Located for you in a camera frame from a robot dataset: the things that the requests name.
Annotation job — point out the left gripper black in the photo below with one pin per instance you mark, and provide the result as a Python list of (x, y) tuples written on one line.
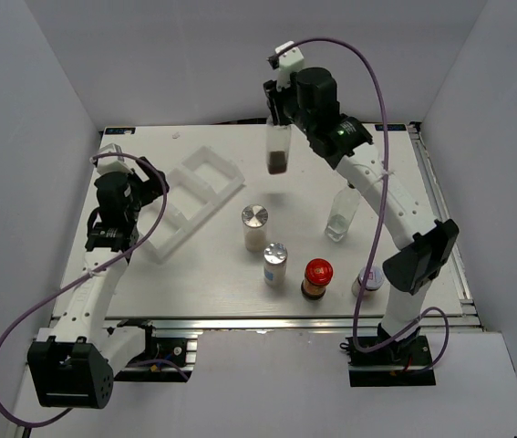
[(151, 188)]

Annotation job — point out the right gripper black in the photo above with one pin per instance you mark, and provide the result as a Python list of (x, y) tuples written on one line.
[(275, 98)]

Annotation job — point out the glass bottle dark sauce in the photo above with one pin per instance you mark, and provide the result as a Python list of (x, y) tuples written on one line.
[(278, 140)]

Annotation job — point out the glass bottle clear liquid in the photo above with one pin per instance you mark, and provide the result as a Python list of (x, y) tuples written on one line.
[(342, 213)]

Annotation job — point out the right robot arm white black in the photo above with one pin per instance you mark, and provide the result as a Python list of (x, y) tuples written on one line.
[(424, 243)]

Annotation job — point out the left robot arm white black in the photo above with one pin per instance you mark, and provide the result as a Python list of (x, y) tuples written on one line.
[(76, 365)]

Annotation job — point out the white compartment tray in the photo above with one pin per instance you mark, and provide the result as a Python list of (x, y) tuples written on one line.
[(200, 185)]

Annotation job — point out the left corner logo sticker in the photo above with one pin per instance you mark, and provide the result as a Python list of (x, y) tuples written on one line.
[(119, 130)]

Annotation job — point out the corner logo sticker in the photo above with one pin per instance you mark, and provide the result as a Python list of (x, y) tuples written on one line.
[(119, 130), (391, 127)]

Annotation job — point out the right corner logo sticker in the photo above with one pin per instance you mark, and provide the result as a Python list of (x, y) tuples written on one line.
[(391, 127)]

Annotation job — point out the shaker jar metal lid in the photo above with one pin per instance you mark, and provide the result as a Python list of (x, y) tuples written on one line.
[(254, 220)]

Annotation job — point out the blue label shaker jar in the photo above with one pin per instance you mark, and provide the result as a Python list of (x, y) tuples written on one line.
[(275, 262)]

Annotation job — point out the red lid sauce jar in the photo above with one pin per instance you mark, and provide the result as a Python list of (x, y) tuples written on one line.
[(318, 275)]

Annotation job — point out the white lid small jar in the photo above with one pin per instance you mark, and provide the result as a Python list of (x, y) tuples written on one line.
[(370, 283)]

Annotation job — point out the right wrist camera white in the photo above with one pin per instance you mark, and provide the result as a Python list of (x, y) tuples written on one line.
[(286, 60)]

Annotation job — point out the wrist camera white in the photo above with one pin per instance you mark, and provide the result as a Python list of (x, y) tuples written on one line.
[(286, 60), (111, 163)]

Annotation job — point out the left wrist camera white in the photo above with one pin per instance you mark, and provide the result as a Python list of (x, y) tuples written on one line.
[(111, 163)]

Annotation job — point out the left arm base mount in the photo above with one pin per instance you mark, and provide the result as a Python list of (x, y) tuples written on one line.
[(163, 357)]

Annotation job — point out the aluminium table frame rail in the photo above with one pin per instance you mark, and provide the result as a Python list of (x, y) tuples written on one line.
[(452, 281)]

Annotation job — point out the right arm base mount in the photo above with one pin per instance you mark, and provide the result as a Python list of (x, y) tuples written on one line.
[(379, 370)]

